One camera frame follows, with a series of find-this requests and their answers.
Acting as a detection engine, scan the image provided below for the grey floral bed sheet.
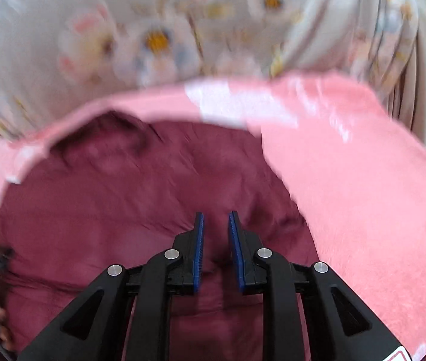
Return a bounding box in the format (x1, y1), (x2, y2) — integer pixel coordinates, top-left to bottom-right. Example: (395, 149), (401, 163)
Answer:
(0, 0), (426, 145)

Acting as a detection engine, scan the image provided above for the maroon puffer jacket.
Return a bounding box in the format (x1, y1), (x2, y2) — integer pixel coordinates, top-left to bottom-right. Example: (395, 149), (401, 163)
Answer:
(0, 112), (317, 360)

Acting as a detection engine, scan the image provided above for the pink fleece blanket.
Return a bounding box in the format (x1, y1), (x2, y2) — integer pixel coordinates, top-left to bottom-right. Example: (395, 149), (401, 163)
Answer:
(0, 73), (426, 360)

